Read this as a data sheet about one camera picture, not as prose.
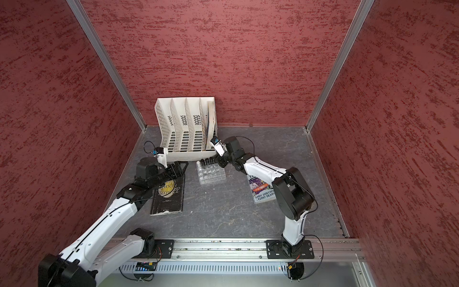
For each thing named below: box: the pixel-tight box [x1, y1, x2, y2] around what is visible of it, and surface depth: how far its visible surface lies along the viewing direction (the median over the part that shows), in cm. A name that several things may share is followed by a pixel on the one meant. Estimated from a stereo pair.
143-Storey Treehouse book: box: [246, 174, 277, 204], surface depth 91 cm
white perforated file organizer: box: [154, 96, 218, 162], surface depth 107 cm
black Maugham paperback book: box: [150, 173, 186, 216], surface depth 87 cm
